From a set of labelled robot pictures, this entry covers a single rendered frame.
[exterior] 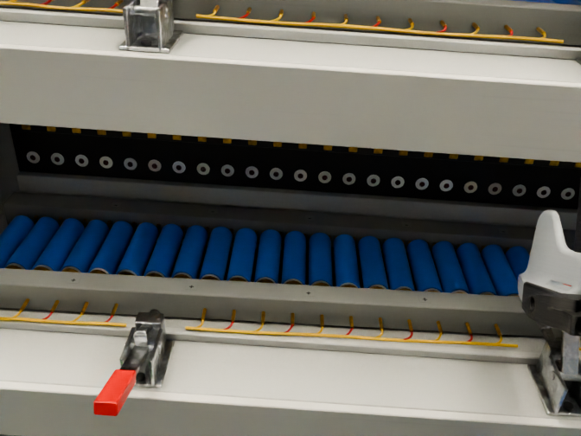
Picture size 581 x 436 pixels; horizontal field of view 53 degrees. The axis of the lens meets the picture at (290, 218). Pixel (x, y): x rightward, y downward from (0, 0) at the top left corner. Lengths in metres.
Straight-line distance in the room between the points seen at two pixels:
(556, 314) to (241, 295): 0.20
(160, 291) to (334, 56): 0.20
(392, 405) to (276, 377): 0.07
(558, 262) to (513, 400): 0.10
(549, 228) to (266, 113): 0.18
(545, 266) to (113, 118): 0.27
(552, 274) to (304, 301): 0.16
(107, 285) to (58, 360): 0.06
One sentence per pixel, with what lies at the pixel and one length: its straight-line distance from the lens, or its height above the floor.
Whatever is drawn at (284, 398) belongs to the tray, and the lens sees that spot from 0.37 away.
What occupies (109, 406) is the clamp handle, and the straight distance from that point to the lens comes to 0.32.
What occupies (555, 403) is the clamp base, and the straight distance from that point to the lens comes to 0.41.
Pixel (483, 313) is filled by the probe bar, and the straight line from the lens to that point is 0.43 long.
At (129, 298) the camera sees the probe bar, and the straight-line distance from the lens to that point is 0.42.
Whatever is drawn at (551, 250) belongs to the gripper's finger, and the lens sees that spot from 0.37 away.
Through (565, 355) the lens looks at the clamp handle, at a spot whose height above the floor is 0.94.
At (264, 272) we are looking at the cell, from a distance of 0.43.
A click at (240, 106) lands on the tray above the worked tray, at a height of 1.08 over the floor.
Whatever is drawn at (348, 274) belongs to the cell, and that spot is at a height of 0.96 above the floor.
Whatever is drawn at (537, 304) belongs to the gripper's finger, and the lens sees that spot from 0.33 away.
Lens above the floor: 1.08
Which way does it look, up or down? 11 degrees down
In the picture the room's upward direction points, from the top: 4 degrees clockwise
